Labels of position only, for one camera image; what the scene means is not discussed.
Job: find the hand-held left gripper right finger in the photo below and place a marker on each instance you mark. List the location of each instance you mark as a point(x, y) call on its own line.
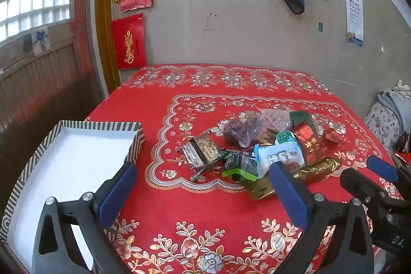
point(287, 197)

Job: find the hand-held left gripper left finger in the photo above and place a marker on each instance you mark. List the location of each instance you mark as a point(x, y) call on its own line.
point(118, 193)

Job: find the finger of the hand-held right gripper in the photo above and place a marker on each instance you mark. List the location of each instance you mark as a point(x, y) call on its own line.
point(358, 181)
point(382, 168)

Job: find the blue white snack packet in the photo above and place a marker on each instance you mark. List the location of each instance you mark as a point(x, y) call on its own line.
point(276, 158)

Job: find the gold snack packet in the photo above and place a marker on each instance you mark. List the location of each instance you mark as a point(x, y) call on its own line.
point(318, 166)

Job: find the red gold-print snack packet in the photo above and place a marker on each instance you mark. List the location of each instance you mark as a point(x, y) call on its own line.
point(334, 136)
point(306, 140)

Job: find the green black snack packet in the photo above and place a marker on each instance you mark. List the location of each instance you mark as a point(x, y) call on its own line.
point(239, 165)

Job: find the striped white cardboard box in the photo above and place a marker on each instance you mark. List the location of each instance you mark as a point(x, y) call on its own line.
point(80, 148)

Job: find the green plastic snack container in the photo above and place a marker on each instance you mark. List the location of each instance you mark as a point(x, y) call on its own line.
point(284, 136)

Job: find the clear bag of nuts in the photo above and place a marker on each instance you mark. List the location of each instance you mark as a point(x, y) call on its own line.
point(276, 118)

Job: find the dark green snack packet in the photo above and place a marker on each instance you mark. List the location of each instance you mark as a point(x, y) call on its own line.
point(300, 117)

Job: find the clear bag of dates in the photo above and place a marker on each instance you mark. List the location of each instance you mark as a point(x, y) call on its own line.
point(237, 131)

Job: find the beige brown snack packet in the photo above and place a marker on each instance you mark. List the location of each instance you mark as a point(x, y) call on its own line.
point(202, 150)

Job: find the floral cushion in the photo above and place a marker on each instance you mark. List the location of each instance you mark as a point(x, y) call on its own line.
point(382, 126)

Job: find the grey clothes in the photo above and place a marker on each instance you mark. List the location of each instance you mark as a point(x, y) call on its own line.
point(398, 107)

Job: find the red floral tablecloth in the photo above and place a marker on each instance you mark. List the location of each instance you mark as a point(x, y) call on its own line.
point(208, 213)

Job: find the wooden slatted panel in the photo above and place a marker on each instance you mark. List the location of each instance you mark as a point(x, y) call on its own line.
point(48, 84)

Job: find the eye chart poster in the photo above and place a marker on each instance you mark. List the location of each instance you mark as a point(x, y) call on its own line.
point(353, 4)

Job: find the blue-print paper sticker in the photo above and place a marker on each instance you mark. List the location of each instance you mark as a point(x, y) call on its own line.
point(41, 41)

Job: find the wooden door frame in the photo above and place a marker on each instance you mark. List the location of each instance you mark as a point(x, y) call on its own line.
point(106, 20)

